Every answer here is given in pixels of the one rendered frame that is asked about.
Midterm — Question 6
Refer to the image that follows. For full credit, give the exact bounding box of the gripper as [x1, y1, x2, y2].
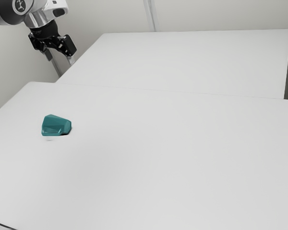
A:
[27, 20, 78, 65]

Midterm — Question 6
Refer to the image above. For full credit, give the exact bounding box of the teal faceted mug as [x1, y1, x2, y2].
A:
[41, 114, 72, 137]

